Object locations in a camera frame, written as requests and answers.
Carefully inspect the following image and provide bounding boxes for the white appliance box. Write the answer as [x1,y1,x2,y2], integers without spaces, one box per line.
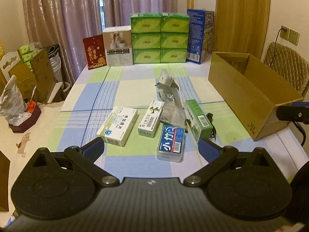
[103,26,134,66]

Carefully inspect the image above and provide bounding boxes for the silver foil pouch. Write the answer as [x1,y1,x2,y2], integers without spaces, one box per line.
[154,77,187,128]

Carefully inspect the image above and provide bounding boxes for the checkered cloth covered desktop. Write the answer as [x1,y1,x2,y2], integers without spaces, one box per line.
[47,53,303,179]

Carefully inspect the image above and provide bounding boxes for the brown paper scrap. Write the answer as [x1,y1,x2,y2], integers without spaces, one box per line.
[16,133,31,158]

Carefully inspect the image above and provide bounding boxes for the chair with quilted cover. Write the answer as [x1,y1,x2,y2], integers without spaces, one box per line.
[262,41,309,97]

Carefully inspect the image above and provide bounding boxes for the bundle of green tissue packets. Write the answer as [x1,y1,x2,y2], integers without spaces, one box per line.
[20,42,40,64]

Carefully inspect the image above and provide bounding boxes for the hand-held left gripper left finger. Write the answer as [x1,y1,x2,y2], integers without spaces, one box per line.
[26,137,120,187]

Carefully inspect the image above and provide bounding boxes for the white stool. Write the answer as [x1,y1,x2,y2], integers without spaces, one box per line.
[47,81,71,103]

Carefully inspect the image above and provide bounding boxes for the cardboard box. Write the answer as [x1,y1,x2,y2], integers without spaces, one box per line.
[208,51,304,142]

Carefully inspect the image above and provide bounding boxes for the white square plug adapter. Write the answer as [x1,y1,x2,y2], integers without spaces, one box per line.
[158,69,175,86]

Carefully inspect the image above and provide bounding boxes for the dark charger cable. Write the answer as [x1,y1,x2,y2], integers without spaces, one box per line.
[269,28,286,68]

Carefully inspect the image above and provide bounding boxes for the paper shopping bag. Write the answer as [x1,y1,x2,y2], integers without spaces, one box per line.
[48,45,64,84]

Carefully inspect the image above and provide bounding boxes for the white chair back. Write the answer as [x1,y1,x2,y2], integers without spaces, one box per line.
[0,51,22,80]

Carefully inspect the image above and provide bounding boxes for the clear case with blue label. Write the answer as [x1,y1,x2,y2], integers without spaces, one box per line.
[156,125,186,162]

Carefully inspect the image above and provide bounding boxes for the white plastic bag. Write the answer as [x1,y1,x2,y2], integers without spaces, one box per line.
[0,75,27,126]

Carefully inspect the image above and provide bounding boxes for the small white green medicine box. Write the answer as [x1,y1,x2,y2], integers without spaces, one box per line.
[138,100,165,138]

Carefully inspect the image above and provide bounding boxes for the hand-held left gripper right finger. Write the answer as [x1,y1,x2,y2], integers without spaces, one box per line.
[183,137,278,187]

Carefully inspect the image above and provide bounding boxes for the brown cardboard carton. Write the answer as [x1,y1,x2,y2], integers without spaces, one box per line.
[10,48,57,104]

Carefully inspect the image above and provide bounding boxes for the brown board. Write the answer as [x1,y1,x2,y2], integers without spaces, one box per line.
[0,150,10,212]

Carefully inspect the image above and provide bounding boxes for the large white medicine box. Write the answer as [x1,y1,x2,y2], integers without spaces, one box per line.
[96,106,138,147]

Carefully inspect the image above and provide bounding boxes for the green carton box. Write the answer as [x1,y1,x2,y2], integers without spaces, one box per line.
[185,99,213,144]

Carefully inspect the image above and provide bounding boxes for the black cable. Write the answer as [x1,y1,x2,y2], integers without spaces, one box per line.
[205,112,218,141]

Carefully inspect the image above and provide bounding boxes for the stack of green tissue packs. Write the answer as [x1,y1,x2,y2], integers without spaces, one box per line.
[130,13,190,64]

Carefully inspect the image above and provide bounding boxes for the red greeting card box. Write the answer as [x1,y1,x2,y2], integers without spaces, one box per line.
[82,34,107,70]

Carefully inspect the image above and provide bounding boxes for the wooden door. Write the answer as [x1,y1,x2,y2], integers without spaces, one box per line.
[216,0,271,60]

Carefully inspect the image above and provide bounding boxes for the blue milk carton box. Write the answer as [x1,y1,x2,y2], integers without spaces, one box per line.
[186,9,215,64]

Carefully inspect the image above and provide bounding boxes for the beige wall socket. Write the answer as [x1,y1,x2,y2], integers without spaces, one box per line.
[280,25,290,40]
[289,29,300,45]

